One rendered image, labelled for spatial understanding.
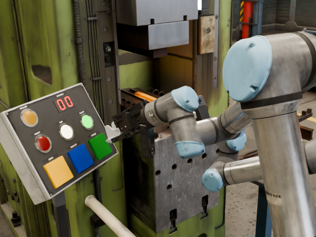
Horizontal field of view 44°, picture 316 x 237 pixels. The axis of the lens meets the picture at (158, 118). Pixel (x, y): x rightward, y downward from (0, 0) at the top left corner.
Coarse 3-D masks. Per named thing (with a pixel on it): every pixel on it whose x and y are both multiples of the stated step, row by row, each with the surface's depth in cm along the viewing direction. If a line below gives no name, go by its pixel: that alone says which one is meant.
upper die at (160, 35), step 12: (120, 24) 165; (156, 24) 150; (168, 24) 154; (180, 24) 157; (120, 36) 167; (132, 36) 159; (144, 36) 152; (156, 36) 152; (168, 36) 155; (180, 36) 159; (144, 48) 154; (156, 48) 153
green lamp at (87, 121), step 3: (84, 117) 131; (87, 117) 132; (84, 120) 130; (87, 120) 131; (90, 120) 132; (84, 123) 130; (87, 123) 131; (90, 123) 132; (87, 126) 130; (90, 126) 131
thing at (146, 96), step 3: (135, 93) 189; (138, 93) 189; (141, 93) 188; (141, 96) 186; (144, 96) 183; (147, 96) 183; (150, 96) 183; (147, 99) 182; (150, 99) 179; (153, 99) 179
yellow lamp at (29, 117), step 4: (24, 112) 114; (28, 112) 115; (32, 112) 116; (24, 116) 113; (28, 116) 114; (32, 116) 115; (24, 120) 113; (28, 120) 114; (32, 120) 115; (28, 124) 113; (32, 124) 114
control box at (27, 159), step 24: (48, 96) 123; (72, 96) 130; (0, 120) 110; (48, 120) 120; (72, 120) 127; (96, 120) 135; (24, 144) 110; (72, 144) 123; (24, 168) 112; (72, 168) 120; (48, 192) 111
